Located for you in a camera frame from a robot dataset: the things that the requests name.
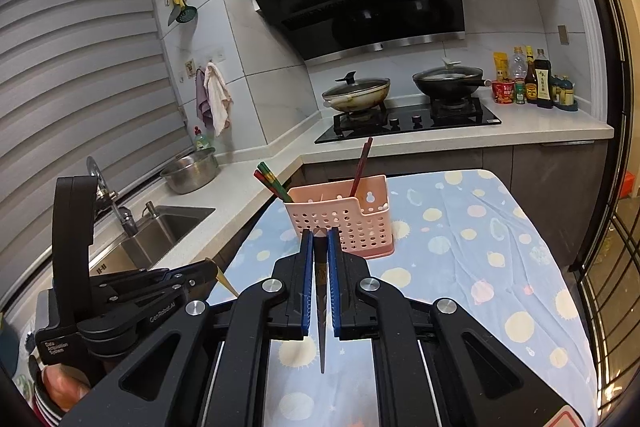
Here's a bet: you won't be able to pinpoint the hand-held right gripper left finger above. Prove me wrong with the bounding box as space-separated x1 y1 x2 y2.
62 229 317 427

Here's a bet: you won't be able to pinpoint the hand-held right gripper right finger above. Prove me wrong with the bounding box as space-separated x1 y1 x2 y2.
327 228 598 427

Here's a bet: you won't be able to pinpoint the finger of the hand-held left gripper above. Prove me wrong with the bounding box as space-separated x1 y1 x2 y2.
89 258 218 334

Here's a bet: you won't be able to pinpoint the dark purple chopstick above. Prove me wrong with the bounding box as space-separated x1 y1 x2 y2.
312 242 330 375

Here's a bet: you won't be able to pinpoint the gold flower spoon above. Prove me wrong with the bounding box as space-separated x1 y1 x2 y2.
212 259 241 298

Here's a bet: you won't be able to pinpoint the pink perforated utensil basket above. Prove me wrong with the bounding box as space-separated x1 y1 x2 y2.
283 175 396 261

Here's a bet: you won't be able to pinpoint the green chopstick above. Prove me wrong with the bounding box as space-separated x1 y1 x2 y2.
255 164 293 202
257 161 295 202

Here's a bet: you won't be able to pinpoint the dark red chopstick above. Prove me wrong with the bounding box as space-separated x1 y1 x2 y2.
253 171 291 202

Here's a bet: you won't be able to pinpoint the dark red chopsticks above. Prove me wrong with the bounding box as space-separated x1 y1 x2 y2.
350 137 375 198

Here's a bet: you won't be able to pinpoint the person's left hand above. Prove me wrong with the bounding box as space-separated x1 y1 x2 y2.
40 364 93 410

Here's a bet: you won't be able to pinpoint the stainless steel sink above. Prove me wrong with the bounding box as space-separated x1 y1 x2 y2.
87 204 217 275

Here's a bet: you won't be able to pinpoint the chrome faucet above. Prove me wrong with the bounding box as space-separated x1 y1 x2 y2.
86 156 138 238

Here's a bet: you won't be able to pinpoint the stainless steel basin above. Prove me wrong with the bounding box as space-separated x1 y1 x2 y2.
159 148 221 195

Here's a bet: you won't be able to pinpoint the grey window blind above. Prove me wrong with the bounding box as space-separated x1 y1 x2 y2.
0 0 201 303

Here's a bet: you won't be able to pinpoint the blue planet print tablecloth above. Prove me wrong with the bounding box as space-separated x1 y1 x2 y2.
207 168 601 427

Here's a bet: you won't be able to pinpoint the black gas cooktop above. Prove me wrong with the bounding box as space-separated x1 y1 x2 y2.
314 97 502 144

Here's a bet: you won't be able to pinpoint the purple hanging towel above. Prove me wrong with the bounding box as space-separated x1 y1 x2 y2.
195 68 216 128

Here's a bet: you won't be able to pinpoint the white hanging towel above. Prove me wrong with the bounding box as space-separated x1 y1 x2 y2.
204 62 234 138

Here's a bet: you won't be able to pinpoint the beige wok with glass lid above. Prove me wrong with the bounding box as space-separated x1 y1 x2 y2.
321 71 392 114

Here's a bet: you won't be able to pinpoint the black wok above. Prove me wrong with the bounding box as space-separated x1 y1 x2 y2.
412 57 493 104

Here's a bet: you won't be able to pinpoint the dark base cabinet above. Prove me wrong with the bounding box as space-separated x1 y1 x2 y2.
220 138 615 273

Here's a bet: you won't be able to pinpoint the white stone countertop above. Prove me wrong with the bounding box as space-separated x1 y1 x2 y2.
0 109 615 308

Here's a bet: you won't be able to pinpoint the red instant noodle cup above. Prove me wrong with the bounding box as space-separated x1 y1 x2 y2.
491 78 517 104

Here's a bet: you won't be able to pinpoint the brown sauce bottle yellow cap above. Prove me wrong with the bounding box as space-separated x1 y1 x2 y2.
523 46 540 104

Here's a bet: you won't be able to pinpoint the clear plastic bottle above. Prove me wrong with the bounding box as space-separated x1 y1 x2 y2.
510 47 528 82

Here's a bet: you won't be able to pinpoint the dark sauce bottle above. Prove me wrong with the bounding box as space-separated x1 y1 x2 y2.
534 49 555 109

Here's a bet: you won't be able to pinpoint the blue condiment jar set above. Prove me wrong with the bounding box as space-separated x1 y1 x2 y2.
551 74 579 112

